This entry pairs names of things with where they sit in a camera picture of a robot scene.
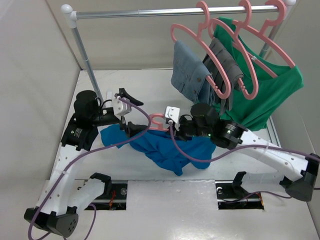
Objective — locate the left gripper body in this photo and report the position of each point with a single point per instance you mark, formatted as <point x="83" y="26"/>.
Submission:
<point x="105" y="119"/>

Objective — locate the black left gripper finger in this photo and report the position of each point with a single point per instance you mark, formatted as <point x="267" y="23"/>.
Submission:
<point x="124" y="94"/>
<point x="134" y="129"/>

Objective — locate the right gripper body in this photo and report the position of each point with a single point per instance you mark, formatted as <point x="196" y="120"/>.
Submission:
<point x="186" y="128"/>

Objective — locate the blue t shirt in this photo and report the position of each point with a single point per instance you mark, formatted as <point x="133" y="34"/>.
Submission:
<point x="158" y="146"/>

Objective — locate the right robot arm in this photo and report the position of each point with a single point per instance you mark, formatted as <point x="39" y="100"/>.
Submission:
<point x="295" y="171"/>

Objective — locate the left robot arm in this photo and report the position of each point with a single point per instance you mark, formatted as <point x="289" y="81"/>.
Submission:
<point x="57" y="210"/>

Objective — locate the green t shirt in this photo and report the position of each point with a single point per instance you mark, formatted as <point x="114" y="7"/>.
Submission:
<point x="272" y="92"/>

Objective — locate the pink hanger with green shirt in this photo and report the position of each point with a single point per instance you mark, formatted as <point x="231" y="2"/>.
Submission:
<point x="272" y="42"/>

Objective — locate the blue denim shorts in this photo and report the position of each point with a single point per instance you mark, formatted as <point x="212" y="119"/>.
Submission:
<point x="189" y="75"/>

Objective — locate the grey shorts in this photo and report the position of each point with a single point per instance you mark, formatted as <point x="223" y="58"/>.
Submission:
<point x="231" y="69"/>

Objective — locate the metal clothes rack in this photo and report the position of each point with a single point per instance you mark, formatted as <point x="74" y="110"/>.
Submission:
<point x="71" y="16"/>

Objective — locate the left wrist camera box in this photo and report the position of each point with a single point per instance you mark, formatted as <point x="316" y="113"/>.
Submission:
<point x="120" y="106"/>

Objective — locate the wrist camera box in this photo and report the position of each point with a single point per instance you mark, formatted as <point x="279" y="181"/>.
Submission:
<point x="120" y="106"/>
<point x="172" y="114"/>

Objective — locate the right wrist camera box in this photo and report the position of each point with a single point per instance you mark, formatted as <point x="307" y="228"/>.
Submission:
<point x="172" y="114"/>

